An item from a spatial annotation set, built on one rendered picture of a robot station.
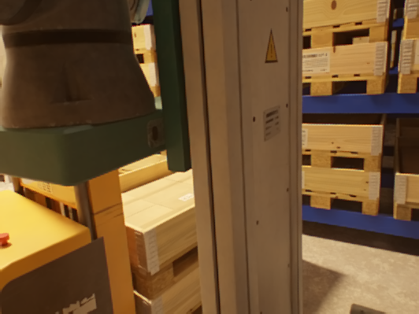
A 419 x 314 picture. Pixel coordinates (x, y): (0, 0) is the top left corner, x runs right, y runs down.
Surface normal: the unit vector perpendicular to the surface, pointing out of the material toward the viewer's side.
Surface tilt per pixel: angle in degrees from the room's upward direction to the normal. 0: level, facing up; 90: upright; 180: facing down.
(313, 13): 90
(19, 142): 90
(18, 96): 70
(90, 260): 90
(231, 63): 90
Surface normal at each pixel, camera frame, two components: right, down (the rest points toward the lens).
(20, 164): -0.52, 0.23
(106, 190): 0.74, 0.11
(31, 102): -0.19, -0.11
